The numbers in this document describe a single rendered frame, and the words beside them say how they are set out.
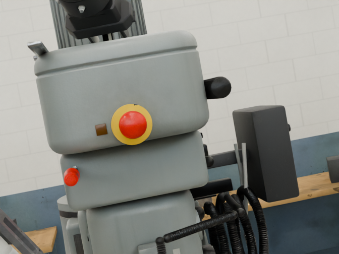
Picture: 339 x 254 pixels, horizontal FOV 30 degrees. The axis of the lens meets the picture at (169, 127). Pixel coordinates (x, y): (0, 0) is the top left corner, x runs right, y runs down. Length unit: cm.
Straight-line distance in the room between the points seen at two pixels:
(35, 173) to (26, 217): 38
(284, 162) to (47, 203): 412
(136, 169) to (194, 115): 15
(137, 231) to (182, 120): 24
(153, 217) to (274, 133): 44
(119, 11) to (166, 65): 19
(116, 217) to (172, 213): 10
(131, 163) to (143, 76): 17
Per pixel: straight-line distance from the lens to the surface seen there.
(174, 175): 105
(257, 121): 141
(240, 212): 106
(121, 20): 110
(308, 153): 569
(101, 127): 94
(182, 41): 97
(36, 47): 90
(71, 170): 93
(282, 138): 143
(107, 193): 105
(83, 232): 129
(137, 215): 109
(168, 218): 110
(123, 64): 95
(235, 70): 552
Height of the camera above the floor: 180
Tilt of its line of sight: 3 degrees down
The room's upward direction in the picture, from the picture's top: 10 degrees counter-clockwise
